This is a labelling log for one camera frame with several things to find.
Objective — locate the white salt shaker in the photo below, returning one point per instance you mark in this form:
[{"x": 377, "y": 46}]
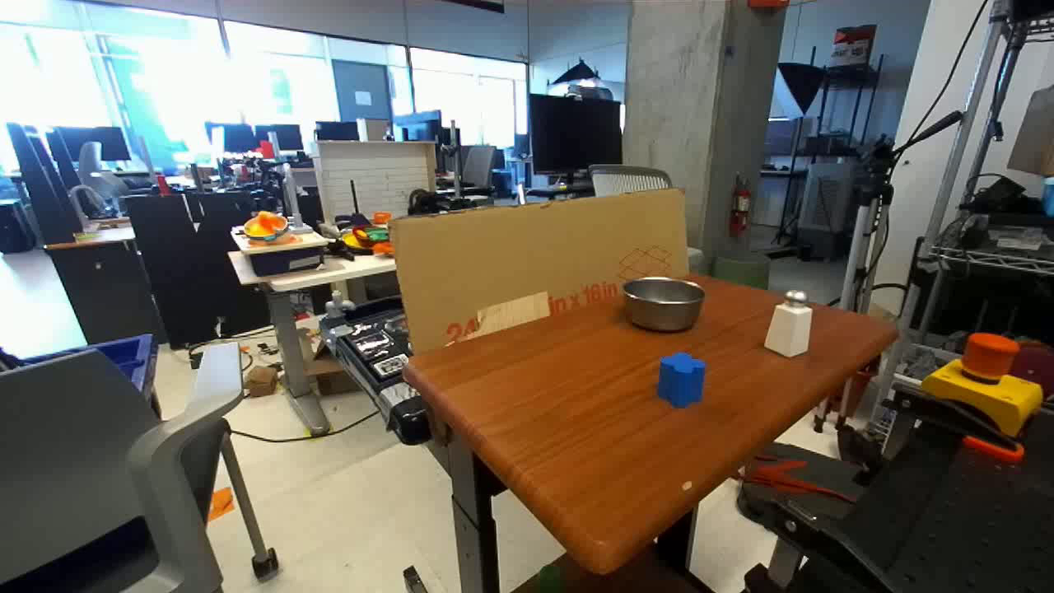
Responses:
[{"x": 788, "y": 329}]

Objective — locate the cardboard sheet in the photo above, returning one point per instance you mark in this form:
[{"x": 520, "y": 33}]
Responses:
[{"x": 535, "y": 263}]

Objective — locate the metal bowl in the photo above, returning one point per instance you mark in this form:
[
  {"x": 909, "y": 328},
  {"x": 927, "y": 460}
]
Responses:
[{"x": 663, "y": 305}]

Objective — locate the mesh office chair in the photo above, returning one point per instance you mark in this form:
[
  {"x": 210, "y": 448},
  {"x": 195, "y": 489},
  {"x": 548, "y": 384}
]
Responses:
[{"x": 630, "y": 179}]

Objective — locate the black tool case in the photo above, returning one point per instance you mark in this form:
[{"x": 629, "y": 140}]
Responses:
[{"x": 380, "y": 362}]

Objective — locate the large black monitor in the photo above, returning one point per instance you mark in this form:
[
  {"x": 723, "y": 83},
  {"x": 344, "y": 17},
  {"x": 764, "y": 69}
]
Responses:
[{"x": 574, "y": 134}]

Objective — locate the heap of colourful toys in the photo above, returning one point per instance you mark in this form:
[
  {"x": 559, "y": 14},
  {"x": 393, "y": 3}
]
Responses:
[{"x": 367, "y": 236}]

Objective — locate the blue star-shaped block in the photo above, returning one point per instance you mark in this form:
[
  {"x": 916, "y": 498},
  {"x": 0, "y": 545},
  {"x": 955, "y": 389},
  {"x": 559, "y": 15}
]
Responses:
[{"x": 681, "y": 380}]

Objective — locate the white brick-pattern panel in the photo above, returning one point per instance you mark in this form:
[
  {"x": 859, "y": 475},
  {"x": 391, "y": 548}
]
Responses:
[{"x": 375, "y": 177}]

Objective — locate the white standing desk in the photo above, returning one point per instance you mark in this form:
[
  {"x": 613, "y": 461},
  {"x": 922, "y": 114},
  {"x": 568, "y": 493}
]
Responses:
[{"x": 305, "y": 280}]

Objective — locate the red fire extinguisher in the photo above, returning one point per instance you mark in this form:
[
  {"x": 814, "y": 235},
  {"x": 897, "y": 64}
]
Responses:
[{"x": 739, "y": 208}]

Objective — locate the orange and yellow bowl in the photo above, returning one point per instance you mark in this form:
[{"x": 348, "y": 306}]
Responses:
[{"x": 266, "y": 226}]

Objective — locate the small cardboard box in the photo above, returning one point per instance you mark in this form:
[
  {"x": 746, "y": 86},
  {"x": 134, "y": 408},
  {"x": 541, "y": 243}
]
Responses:
[{"x": 262, "y": 380}]

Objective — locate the black shelf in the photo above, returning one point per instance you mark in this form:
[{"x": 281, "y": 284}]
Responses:
[{"x": 827, "y": 140}]

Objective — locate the row of monitors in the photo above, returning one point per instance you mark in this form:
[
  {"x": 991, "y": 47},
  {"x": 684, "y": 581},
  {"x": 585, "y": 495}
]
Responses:
[{"x": 206, "y": 138}]

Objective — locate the blue plastic bin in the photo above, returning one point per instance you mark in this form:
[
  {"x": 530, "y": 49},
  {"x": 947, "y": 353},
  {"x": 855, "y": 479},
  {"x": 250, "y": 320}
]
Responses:
[{"x": 123, "y": 361}]

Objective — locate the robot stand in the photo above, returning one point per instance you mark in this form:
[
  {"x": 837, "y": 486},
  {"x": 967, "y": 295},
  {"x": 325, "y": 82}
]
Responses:
[{"x": 930, "y": 511}]

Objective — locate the grey office chair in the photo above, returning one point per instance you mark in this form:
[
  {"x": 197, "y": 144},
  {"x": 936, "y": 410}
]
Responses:
[{"x": 99, "y": 478}]

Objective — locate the yellow emergency stop button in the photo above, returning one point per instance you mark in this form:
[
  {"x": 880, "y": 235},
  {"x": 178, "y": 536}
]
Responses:
[{"x": 985, "y": 381}]

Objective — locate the camera on tripod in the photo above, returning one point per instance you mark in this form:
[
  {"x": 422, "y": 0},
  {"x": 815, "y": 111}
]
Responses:
[{"x": 871, "y": 247}]

